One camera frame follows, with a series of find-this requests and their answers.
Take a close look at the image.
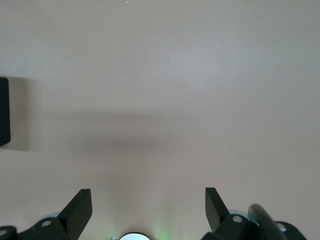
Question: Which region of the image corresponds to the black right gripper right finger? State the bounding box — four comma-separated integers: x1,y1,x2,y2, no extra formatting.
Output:
201,187,308,240

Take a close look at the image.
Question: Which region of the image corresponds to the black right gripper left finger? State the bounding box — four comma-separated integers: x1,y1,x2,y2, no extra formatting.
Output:
0,188,93,240

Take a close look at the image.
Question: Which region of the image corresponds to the black plastic box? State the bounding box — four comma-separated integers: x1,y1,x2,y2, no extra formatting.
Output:
0,76,12,149

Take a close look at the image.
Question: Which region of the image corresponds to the brown table cover sheet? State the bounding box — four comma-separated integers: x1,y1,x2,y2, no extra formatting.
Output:
0,0,320,240

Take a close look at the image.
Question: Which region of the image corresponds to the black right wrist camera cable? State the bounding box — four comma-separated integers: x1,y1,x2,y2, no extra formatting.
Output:
246,203,279,240

